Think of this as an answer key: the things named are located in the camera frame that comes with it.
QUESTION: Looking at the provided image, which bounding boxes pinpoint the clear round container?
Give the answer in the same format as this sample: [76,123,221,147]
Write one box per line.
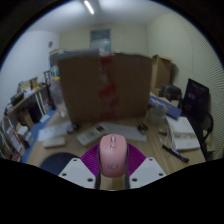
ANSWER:
[148,105,167,126]

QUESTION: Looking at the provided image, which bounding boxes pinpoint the cluttered shelf unit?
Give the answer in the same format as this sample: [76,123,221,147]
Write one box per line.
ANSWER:
[0,74,56,163]

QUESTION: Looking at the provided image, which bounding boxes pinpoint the black office chair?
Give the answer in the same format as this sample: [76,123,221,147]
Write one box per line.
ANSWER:
[196,113,216,161]

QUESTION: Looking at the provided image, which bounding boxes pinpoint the white printed paper sheet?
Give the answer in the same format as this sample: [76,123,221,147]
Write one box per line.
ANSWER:
[37,120,73,143]

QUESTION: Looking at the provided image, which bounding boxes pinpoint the white remote control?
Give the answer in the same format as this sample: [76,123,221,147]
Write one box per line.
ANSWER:
[76,123,107,147]

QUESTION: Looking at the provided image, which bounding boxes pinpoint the white open book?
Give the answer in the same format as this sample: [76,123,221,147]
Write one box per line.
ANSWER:
[165,115,201,152]

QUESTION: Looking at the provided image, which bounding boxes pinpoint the grey flat panel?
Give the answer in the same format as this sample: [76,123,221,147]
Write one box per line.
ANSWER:
[49,49,101,65]

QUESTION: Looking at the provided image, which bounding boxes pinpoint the tall brown cardboard box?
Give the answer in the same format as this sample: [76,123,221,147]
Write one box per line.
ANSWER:
[150,54,174,91]

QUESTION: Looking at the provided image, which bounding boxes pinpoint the black bag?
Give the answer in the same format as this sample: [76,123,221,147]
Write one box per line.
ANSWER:
[160,83,183,103]

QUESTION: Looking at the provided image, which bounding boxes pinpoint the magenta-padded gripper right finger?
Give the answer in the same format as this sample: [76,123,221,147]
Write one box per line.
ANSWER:
[123,143,167,190]

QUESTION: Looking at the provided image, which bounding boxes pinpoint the clear plastic jar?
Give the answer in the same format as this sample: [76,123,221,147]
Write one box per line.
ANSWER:
[49,79,68,118]

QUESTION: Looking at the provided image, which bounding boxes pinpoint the blue white display cabinet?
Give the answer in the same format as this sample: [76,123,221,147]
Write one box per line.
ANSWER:
[49,49,63,79]

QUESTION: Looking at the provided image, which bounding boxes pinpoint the large brown cardboard box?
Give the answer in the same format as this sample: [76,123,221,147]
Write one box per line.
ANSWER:
[57,49,154,124]

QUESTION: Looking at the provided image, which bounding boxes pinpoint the pink computer mouse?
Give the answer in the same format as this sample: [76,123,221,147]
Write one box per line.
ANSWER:
[98,133,129,178]

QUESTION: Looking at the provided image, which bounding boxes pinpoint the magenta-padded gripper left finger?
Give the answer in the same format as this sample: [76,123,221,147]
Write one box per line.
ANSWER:
[58,143,102,190]

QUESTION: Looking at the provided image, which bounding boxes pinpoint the black marker pen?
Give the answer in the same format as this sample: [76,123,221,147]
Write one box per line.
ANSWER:
[162,144,190,164]

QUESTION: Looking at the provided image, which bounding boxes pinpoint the cream flat case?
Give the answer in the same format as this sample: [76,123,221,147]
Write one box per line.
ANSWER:
[42,135,67,149]

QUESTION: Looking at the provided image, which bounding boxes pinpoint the small black clip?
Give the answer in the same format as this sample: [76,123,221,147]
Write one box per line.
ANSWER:
[137,122,149,135]

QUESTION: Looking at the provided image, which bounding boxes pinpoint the blue book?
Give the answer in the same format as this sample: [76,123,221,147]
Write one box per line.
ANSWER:
[148,95,183,120]

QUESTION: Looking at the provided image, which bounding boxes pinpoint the ceiling light strip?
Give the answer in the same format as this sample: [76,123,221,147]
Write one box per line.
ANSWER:
[83,0,95,15]

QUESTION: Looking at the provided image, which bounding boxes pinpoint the black monitor screen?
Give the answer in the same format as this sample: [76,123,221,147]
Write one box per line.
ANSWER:
[181,78,211,124]

